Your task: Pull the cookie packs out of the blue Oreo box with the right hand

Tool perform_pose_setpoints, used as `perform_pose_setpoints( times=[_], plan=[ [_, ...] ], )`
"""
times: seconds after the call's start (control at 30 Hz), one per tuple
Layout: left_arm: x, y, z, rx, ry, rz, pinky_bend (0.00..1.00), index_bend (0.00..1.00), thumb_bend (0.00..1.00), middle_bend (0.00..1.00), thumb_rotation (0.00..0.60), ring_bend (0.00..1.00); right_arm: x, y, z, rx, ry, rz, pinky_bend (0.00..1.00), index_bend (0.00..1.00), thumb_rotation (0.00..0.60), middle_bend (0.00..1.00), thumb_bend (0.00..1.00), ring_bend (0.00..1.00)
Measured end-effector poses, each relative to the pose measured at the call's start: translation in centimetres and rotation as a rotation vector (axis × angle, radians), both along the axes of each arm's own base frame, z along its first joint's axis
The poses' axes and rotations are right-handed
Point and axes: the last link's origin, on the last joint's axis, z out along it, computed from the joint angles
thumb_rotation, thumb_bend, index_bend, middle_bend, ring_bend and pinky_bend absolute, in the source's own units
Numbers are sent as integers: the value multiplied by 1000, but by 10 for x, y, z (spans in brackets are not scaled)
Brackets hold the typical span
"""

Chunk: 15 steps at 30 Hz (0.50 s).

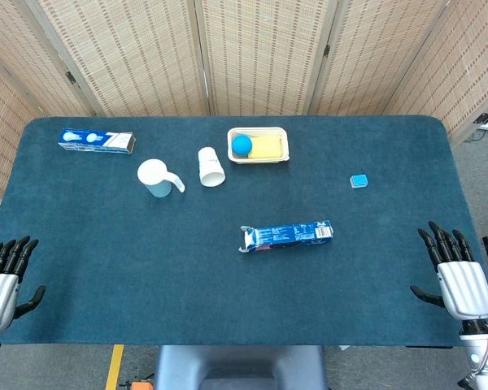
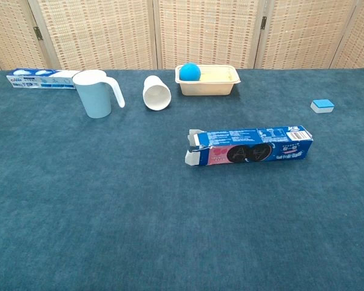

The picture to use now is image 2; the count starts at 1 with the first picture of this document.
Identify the blue cookie box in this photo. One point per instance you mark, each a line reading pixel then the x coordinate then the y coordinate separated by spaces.
pixel 245 142

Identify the blue white toothpaste box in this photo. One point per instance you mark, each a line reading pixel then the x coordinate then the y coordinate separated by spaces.
pixel 39 80

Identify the white paper cup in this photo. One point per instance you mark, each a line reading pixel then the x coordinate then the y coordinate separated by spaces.
pixel 156 95

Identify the beige plastic food container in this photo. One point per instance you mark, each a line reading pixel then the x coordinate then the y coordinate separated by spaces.
pixel 207 86

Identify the blue ball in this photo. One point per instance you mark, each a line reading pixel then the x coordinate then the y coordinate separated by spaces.
pixel 189 72

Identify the blue white sponge block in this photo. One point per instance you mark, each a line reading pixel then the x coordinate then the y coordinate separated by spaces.
pixel 322 106

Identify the dark metal screen hinge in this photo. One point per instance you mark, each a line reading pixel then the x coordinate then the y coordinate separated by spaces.
pixel 38 33
pixel 263 23

